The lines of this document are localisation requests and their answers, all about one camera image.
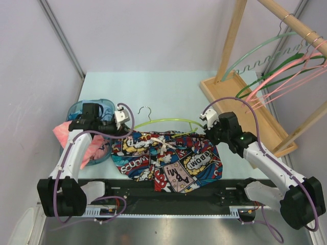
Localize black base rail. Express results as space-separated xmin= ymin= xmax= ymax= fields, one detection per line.
xmin=81 ymin=178 xmax=279 ymax=215

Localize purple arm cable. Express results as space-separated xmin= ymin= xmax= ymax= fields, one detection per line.
xmin=50 ymin=102 xmax=135 ymax=232
xmin=203 ymin=96 xmax=320 ymax=243

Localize dark green hanger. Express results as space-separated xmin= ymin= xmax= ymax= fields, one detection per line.
xmin=236 ymin=52 xmax=326 ymax=99

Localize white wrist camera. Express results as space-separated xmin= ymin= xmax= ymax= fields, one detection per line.
xmin=199 ymin=109 xmax=219 ymax=131
xmin=114 ymin=106 xmax=130 ymax=129

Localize white cable duct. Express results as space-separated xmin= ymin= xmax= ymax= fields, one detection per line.
xmin=84 ymin=206 xmax=242 ymax=219

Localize teal plastic basket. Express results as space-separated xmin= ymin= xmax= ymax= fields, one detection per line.
xmin=60 ymin=99 xmax=114 ymax=166

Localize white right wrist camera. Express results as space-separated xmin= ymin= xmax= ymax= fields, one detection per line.
xmin=199 ymin=109 xmax=219 ymax=131

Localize comic print shorts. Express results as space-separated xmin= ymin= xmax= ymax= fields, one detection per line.
xmin=112 ymin=131 xmax=223 ymax=193

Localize pink shark shorts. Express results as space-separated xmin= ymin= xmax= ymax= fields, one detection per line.
xmin=53 ymin=120 xmax=110 ymax=169

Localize light blue garment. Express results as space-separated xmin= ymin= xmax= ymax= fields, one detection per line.
xmin=66 ymin=104 xmax=113 ymax=121

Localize wooden hanger rack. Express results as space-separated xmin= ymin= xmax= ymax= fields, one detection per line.
xmin=200 ymin=1 xmax=326 ymax=157

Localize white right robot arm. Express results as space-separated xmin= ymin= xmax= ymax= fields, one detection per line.
xmin=200 ymin=109 xmax=326 ymax=230

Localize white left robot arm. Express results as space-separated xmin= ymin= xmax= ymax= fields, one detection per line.
xmin=37 ymin=103 xmax=135 ymax=219

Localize pale green hanger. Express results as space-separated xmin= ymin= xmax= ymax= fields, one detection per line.
xmin=221 ymin=27 xmax=301 ymax=82

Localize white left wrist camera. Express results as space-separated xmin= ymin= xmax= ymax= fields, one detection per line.
xmin=114 ymin=106 xmax=130 ymax=129

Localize pink hanger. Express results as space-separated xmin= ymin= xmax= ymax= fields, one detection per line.
xmin=245 ymin=40 xmax=327 ymax=105
xmin=245 ymin=60 xmax=326 ymax=110

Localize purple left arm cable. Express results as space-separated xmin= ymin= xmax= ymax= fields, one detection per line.
xmin=50 ymin=102 xmax=135 ymax=232

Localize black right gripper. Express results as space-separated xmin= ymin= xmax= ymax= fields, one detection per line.
xmin=204 ymin=118 xmax=230 ymax=146

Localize lime green hanger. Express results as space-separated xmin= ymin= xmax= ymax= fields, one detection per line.
xmin=134 ymin=106 xmax=204 ymax=135

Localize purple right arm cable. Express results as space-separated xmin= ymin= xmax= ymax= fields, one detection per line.
xmin=203 ymin=96 xmax=320 ymax=243

